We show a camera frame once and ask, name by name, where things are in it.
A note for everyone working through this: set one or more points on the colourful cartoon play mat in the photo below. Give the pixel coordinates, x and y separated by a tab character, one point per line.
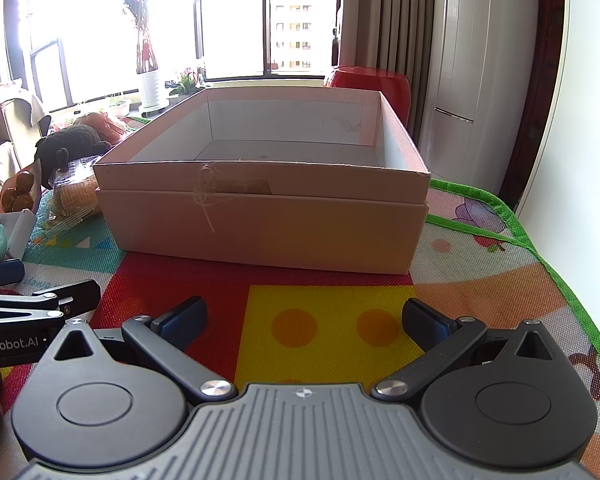
330	330

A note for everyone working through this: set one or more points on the brown pastry bag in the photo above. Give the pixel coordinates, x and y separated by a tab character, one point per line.
20	192

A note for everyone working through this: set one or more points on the tall plant in white pot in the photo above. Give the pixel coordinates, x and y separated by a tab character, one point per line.
152	90

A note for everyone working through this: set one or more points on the clear packet of waffle bread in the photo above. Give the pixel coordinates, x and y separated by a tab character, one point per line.
75	192

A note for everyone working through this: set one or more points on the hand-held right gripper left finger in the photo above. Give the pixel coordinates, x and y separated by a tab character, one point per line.
180	320

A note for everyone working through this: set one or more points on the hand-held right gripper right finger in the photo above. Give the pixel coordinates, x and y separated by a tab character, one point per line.
427	322

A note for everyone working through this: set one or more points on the shallow plant bowl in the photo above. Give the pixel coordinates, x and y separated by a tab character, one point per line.
117	107

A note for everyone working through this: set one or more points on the small white box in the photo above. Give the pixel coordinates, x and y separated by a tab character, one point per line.
22	230

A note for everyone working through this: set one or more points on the dark wooden door frame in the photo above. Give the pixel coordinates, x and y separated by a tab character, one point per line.
535	85

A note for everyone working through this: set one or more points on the grey pleated curtain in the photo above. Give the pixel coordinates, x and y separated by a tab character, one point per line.
405	20

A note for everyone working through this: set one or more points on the white standing air conditioner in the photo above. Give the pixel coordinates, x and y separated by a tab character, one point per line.
470	60

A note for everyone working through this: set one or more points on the pink flowering potted plant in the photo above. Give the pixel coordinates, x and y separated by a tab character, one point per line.
185	80

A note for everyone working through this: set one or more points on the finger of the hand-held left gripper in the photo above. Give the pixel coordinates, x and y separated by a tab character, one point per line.
0	274
75	294

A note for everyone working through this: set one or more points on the dark framed window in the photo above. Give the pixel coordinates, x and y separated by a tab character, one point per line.
267	10

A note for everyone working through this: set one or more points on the orange plush toy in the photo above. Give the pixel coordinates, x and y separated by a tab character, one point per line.
105	122

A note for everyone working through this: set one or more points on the black plush toy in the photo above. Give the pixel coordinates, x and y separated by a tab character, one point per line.
75	142

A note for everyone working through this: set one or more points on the pink cardboard box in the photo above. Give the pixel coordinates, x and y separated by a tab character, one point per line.
260	230

